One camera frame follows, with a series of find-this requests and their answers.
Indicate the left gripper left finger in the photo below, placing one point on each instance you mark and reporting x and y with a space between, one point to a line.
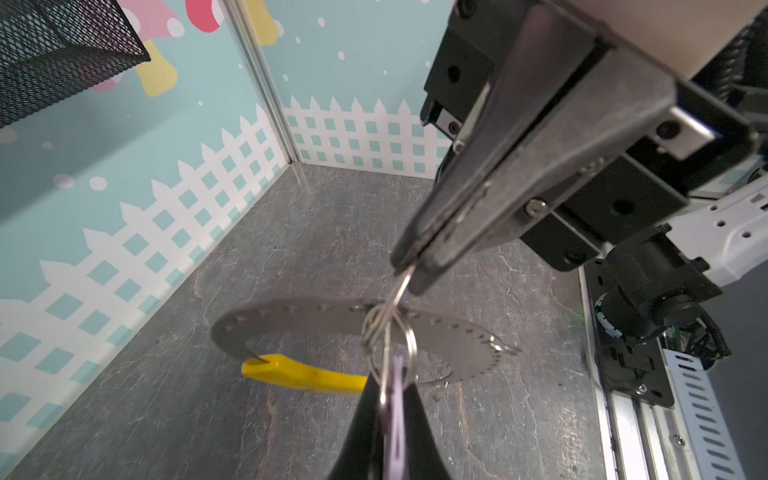
361 453

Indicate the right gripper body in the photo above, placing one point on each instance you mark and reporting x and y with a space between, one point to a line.
699 138

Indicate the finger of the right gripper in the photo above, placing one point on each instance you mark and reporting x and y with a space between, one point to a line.
610 107
501 67

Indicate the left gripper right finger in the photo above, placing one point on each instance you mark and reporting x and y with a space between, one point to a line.
422 457

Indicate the pink tagged key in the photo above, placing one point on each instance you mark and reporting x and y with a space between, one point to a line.
395 458

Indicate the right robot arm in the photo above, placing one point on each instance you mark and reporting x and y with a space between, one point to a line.
660 276

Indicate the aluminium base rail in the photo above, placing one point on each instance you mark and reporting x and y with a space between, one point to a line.
658 413

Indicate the black mesh wall basket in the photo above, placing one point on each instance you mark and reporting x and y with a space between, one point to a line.
52 50

